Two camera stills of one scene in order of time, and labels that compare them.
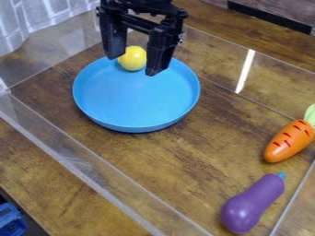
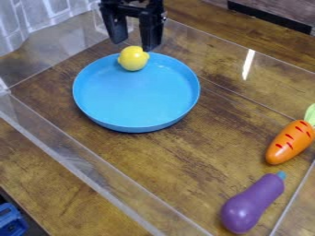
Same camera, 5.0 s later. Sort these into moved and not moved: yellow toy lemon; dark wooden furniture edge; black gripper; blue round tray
Moved: black gripper
Not moved: blue round tray; yellow toy lemon; dark wooden furniture edge
